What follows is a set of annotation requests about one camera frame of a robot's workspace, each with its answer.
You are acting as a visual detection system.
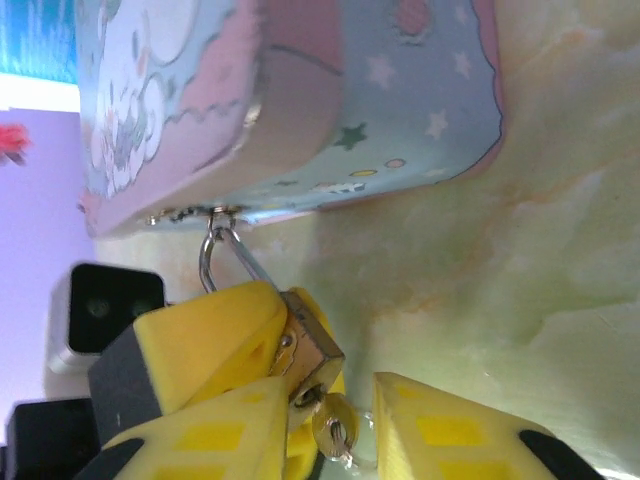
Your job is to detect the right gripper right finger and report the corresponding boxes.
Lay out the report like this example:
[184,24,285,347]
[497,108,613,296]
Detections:
[372,370,609,480]

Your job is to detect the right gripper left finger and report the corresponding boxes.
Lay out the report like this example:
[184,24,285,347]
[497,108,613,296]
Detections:
[97,375,291,480]

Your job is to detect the small brass padlock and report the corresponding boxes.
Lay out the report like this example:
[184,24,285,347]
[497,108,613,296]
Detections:
[198,207,347,406]

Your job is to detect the cartoon print tin box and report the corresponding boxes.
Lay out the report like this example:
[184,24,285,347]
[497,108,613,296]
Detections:
[74,0,506,239]

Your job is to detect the storage box with blue lid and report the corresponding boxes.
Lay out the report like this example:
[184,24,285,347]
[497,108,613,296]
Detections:
[0,0,81,86]

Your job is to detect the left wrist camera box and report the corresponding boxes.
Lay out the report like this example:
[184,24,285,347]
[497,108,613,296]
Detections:
[47,262,167,375]

